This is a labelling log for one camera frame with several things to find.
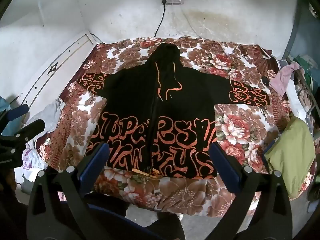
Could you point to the green cloth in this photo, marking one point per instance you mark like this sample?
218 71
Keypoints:
292 155

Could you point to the black hoodie with orange print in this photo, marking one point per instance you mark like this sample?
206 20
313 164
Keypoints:
155 100

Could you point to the teal cloth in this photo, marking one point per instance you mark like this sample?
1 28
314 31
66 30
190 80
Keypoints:
11 127

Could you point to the white power strip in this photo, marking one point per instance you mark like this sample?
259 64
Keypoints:
172 0

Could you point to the white bed board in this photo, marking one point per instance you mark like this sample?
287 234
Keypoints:
57 62

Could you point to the person's dark clothing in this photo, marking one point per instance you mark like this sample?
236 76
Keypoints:
167 227

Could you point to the cluttered rack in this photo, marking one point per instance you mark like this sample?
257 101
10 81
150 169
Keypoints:
306 92

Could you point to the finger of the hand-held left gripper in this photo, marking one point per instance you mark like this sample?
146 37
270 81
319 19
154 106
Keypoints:
18 111
27 130

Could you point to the floral blanket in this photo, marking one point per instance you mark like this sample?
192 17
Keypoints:
180 195

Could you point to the white purple plastic bag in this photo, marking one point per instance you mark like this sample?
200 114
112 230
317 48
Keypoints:
32 158

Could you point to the pink cloth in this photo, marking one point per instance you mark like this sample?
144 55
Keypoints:
282 80

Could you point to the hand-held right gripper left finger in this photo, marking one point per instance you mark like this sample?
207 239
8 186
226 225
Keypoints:
93 163

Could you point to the white cloth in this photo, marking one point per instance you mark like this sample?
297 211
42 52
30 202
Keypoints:
53 112

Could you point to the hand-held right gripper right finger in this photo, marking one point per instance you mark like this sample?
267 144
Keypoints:
225 166

